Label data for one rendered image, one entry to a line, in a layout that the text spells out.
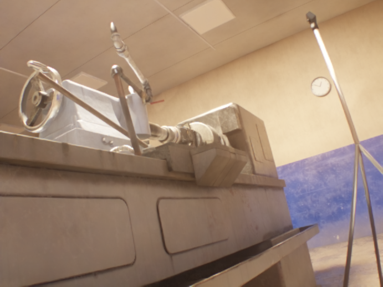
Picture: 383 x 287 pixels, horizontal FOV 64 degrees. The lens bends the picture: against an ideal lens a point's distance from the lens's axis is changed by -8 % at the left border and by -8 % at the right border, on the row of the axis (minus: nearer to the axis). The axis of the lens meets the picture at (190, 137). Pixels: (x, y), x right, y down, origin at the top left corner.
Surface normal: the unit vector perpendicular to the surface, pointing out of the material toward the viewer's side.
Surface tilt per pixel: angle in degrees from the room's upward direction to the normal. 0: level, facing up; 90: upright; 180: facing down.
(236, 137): 90
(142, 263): 90
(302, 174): 90
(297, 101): 90
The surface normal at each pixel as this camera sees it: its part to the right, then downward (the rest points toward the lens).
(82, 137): 0.84, -0.31
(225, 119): -0.51, -0.15
